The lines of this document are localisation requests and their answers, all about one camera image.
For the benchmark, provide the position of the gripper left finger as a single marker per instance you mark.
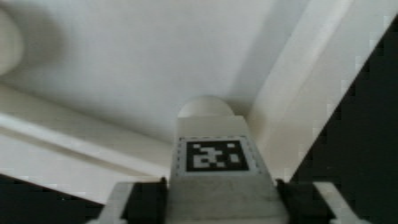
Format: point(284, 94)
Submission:
point(135, 204)

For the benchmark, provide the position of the white square table top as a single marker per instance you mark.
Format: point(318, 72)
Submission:
point(107, 60)

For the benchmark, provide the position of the white table leg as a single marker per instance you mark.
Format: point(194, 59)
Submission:
point(220, 186)

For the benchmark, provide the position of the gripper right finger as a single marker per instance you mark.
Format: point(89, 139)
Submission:
point(315, 203)

